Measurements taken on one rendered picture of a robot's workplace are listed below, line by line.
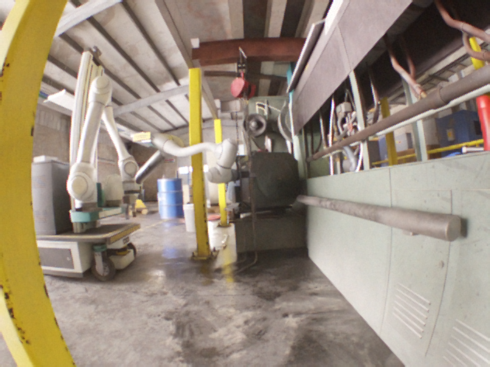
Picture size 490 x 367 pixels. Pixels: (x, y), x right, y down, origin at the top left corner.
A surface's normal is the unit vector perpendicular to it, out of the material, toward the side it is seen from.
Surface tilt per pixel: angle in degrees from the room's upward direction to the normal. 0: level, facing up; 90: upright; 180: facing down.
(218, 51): 90
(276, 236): 90
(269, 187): 93
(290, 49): 90
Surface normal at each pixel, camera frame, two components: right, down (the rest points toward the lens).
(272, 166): 0.29, -0.12
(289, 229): -0.01, -0.02
